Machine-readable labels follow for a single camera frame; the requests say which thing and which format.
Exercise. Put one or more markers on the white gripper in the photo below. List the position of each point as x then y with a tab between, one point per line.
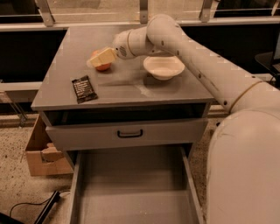
121	46

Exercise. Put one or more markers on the red apple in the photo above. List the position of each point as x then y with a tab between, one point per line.
102	67

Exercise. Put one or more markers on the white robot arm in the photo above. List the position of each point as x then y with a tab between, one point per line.
243	164

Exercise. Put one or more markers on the grey drawer cabinet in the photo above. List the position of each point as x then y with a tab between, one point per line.
126	84

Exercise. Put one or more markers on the grey top drawer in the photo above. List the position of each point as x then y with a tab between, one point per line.
125	127

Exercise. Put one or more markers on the open grey middle drawer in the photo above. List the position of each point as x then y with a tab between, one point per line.
136	185

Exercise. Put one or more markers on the black snack bar wrapper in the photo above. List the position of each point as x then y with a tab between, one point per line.
84	90

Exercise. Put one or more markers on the white paper bowl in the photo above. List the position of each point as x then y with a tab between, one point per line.
163	68

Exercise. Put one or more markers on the metal window railing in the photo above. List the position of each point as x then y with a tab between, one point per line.
63	13

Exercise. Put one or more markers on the brown cardboard box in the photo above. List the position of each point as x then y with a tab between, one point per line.
42	157

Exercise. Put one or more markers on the black floor stand bar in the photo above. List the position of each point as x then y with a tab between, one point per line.
47	208

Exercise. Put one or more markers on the black drawer handle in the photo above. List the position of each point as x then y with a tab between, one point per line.
136	134

